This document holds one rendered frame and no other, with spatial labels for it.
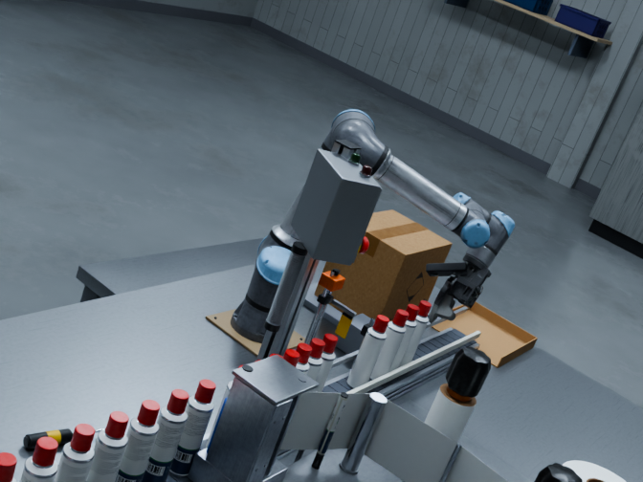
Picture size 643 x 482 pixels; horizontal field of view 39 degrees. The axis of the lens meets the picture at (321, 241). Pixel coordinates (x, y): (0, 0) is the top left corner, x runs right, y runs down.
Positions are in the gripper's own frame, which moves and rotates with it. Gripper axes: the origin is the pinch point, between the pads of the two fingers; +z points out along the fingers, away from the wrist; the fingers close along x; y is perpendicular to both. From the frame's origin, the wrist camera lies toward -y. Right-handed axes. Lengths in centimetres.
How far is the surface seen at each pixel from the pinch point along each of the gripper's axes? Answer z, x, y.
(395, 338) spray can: 11.4, -20.0, 2.0
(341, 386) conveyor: 29.5, -23.2, -1.7
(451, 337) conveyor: -1.7, 30.9, -1.5
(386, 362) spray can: 17.9, -16.0, 2.2
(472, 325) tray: -12, 57, -6
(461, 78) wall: -323, 657, -348
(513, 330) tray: -19, 66, 5
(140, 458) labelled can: 59, -96, 2
